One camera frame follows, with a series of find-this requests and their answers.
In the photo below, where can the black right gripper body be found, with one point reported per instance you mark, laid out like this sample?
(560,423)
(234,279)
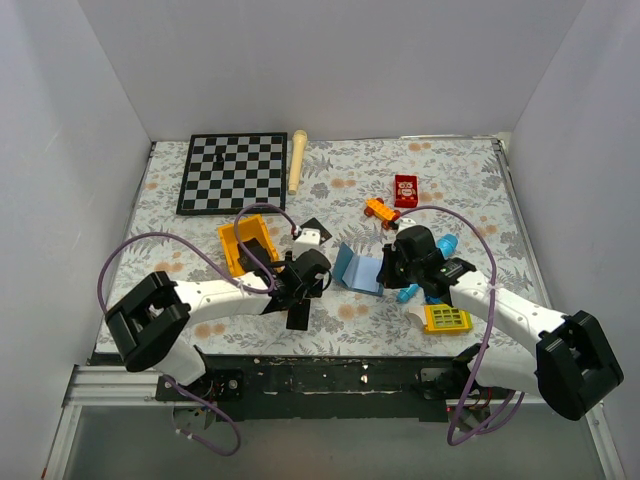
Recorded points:
(407,272)

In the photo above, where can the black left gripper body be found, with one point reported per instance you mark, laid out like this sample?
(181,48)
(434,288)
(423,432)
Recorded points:
(309,293)

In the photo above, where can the black vip card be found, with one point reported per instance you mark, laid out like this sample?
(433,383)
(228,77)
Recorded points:
(314,223)
(298,316)

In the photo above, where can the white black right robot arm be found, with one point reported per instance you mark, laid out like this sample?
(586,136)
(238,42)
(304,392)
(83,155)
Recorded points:
(568,360)

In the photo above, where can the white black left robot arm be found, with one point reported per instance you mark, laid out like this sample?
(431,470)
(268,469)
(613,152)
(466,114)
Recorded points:
(146,324)

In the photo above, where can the black card in bin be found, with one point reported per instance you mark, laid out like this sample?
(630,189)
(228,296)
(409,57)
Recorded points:
(253,256)

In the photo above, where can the cyan plastic marker tube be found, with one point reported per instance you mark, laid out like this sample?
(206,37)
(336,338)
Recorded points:
(407,293)

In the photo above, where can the blue toy brick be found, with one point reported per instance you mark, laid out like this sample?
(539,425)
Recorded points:
(447,245)

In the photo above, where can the white curved toy piece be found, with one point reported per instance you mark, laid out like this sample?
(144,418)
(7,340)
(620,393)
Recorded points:
(417,315)

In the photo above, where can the orange toy car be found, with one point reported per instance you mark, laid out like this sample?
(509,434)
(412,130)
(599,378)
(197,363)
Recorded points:
(375,207)

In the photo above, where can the yellow toy window brick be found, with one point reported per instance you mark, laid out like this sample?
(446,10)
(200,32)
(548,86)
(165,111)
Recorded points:
(443,319)

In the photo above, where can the yellow plastic bin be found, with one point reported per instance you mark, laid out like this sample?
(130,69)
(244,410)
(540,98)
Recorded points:
(254,235)

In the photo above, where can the red owl toy block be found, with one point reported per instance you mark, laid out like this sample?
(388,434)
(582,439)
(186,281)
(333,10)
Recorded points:
(406,191)

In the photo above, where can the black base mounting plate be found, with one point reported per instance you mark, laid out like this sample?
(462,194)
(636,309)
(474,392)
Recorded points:
(415,406)

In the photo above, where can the black white chessboard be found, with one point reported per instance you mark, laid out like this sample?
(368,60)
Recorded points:
(225,173)

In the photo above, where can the cream wooden pestle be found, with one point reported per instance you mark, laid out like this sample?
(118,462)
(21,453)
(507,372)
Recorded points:
(299,142)

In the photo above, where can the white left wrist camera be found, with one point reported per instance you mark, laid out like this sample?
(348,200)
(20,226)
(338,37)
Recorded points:
(309,239)

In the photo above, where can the aluminium frame rail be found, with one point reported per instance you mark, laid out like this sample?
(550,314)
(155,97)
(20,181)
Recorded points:
(239,378)

